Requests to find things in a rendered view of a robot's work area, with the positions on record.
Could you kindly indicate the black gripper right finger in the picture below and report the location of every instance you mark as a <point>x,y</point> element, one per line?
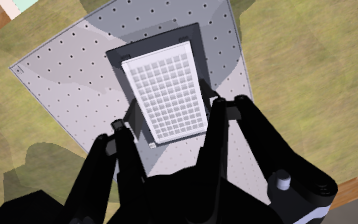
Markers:
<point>299,192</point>

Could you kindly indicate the white well plate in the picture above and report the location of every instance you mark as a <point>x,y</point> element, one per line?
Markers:
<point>181,111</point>

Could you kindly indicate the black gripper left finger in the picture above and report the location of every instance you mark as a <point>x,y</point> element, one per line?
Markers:
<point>88,199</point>

